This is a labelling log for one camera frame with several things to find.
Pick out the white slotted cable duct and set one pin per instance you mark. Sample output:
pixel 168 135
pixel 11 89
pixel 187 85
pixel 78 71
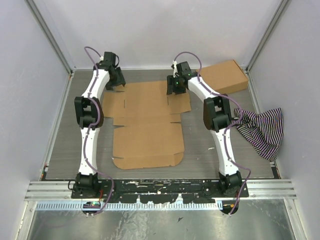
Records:
pixel 81 205

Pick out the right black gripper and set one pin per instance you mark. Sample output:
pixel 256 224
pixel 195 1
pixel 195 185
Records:
pixel 171 80

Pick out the left aluminium corner post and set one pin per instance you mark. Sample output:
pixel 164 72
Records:
pixel 48 34

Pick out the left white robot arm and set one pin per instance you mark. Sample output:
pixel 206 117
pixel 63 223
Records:
pixel 90 117

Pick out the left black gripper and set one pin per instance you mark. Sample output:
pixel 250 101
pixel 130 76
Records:
pixel 120 80

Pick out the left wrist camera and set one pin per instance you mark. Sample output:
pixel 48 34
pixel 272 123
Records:
pixel 111 58

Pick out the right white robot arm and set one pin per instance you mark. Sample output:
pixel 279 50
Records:
pixel 217 119

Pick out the aluminium front rail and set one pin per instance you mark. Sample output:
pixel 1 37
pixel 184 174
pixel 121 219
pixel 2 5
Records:
pixel 257 189

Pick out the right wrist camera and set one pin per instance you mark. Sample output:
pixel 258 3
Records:
pixel 180 69

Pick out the folded closed cardboard box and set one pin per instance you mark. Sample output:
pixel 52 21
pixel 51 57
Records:
pixel 225 78

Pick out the right aluminium corner post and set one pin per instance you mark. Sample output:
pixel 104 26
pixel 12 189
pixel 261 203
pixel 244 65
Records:
pixel 280 10

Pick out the small green circuit board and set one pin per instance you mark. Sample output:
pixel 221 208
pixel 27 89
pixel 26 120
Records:
pixel 92 205

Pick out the striped purple black cloth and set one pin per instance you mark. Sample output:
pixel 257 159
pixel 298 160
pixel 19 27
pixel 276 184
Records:
pixel 264 131

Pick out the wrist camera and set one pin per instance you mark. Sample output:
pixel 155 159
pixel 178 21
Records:
pixel 111 58
pixel 180 69

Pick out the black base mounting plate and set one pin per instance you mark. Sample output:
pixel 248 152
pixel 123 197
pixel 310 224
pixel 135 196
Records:
pixel 160 191

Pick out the aluminium corner post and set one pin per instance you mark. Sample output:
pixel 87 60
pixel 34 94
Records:
pixel 48 34
pixel 280 10

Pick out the cardboard box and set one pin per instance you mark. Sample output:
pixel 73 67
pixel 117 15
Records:
pixel 225 78
pixel 148 131

